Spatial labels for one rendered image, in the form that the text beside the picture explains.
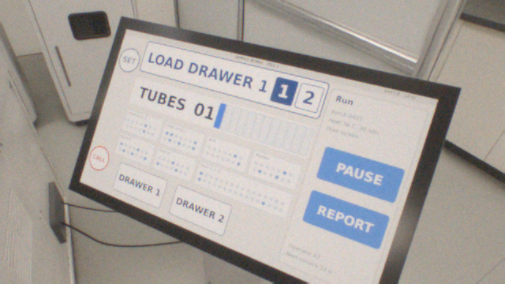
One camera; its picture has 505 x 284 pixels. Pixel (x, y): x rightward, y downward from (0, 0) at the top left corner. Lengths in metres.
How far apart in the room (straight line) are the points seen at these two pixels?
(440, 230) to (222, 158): 1.70
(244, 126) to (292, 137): 0.07
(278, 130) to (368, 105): 0.12
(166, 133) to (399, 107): 0.33
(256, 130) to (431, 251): 1.57
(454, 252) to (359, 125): 1.59
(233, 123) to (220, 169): 0.07
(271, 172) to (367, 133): 0.13
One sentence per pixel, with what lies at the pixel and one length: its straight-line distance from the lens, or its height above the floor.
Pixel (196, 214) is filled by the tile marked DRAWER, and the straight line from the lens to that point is 0.47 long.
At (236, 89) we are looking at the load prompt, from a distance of 0.45.
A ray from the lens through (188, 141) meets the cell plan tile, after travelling 0.47.
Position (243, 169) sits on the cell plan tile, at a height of 1.06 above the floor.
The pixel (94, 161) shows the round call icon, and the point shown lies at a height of 1.01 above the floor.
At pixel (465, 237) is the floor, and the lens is 2.07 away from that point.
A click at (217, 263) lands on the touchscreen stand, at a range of 0.74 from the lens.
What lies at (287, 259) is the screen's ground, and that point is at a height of 0.99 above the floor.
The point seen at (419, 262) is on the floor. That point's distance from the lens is 1.83.
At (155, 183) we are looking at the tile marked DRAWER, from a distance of 0.50.
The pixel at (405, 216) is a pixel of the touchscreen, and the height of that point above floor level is 1.07.
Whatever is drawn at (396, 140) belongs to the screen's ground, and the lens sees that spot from 0.42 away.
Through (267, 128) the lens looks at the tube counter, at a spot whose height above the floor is 1.11.
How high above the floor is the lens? 1.36
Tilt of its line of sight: 39 degrees down
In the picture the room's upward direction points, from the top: 3 degrees clockwise
